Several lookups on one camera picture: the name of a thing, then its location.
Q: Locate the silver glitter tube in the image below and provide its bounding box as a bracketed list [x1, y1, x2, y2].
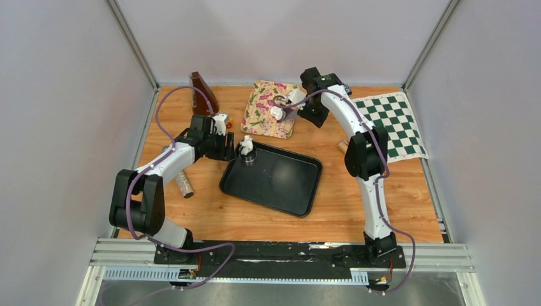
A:
[175, 170, 194, 198]

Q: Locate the brown wooden metronome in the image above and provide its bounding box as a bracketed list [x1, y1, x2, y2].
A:
[189, 71, 219, 115]

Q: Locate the round cut dough wrapper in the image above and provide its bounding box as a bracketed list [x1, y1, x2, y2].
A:
[270, 106, 286, 122]

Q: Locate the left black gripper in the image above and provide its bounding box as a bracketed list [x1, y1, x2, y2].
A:
[204, 130, 237, 162]

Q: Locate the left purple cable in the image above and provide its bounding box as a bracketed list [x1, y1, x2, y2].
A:
[124, 85, 236, 292]

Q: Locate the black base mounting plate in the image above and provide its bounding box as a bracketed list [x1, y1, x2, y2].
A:
[154, 240, 406, 280]

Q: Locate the black baking tray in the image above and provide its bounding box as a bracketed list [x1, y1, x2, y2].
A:
[219, 142, 323, 217]

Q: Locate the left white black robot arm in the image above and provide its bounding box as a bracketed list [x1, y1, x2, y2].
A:
[108, 113, 235, 263]

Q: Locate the wooden pastry roller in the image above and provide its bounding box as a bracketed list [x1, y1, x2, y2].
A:
[337, 140, 348, 154]

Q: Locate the aluminium frame rail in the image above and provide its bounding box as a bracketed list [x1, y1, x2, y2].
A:
[77, 238, 485, 305]

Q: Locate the floral rectangular tray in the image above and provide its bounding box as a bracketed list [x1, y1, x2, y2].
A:
[240, 80, 299, 139]

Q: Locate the purple cable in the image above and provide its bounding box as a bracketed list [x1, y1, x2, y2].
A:
[124, 85, 236, 292]
[272, 89, 417, 295]

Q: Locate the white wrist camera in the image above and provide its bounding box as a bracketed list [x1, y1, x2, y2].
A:
[212, 113, 230, 136]
[286, 88, 306, 106]

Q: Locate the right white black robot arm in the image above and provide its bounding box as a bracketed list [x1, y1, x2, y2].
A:
[298, 67, 397, 266]

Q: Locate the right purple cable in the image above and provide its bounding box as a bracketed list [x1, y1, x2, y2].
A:
[272, 89, 417, 295]

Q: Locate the green white chess mat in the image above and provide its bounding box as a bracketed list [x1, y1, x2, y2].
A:
[353, 92, 429, 163]

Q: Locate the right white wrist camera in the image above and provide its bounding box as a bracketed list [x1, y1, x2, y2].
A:
[286, 88, 306, 106]

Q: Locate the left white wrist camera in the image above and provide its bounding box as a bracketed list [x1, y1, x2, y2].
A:
[212, 113, 230, 136]

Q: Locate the wooden handled metal scraper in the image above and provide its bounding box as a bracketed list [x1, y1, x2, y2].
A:
[279, 108, 298, 122]

